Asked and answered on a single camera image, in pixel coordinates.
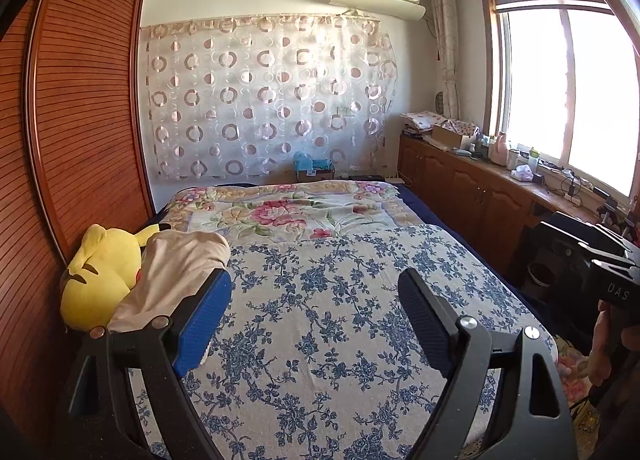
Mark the pink bottle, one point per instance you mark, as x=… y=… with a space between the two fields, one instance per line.
x=497 y=150

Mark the white air deflector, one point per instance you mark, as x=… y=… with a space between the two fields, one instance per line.
x=380 y=4

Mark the sheer circle-patterned curtain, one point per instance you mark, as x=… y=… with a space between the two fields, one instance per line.
x=260 y=100

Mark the dark blue bed cover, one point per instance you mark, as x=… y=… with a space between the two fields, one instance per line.
x=425 y=215

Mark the person's right hand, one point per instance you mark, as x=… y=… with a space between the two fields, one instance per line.
x=600 y=360

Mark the wooden louvred wardrobe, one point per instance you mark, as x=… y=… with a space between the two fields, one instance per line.
x=75 y=90

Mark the pale purple plastic bag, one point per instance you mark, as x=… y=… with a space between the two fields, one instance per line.
x=522 y=174

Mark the round basin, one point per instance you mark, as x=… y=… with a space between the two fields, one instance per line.
x=540 y=275

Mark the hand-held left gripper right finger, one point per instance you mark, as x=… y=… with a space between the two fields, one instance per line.
x=425 y=325

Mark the blue floral bed sheet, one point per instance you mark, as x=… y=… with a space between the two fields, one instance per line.
x=325 y=315

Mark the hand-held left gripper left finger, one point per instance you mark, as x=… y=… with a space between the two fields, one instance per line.
x=205 y=320

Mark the open cardboard box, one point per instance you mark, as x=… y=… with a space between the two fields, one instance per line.
x=447 y=136

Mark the white patterned window curtain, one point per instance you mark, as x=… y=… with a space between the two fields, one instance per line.
x=445 y=40

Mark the yellow plush toy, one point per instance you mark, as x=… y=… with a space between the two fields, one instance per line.
x=100 y=280

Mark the white jar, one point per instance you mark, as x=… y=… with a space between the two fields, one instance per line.
x=515 y=159

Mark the teal plastic item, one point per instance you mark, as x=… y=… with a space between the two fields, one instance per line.
x=305 y=162

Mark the wooden-framed window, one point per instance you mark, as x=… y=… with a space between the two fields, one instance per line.
x=550 y=90

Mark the long wooden side cabinet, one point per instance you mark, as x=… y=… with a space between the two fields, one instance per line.
x=475 y=190

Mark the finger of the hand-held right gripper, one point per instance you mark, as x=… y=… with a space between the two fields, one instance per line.
x=565 y=237

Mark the beige printed T-shirt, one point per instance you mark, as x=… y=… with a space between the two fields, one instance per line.
x=170 y=260

